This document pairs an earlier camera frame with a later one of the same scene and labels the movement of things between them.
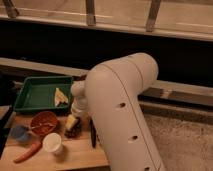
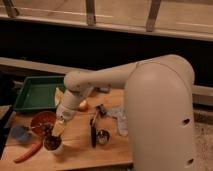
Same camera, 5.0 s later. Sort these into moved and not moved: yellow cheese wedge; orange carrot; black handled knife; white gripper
Moved: white gripper
Not moved: yellow cheese wedge; orange carrot; black handled knife
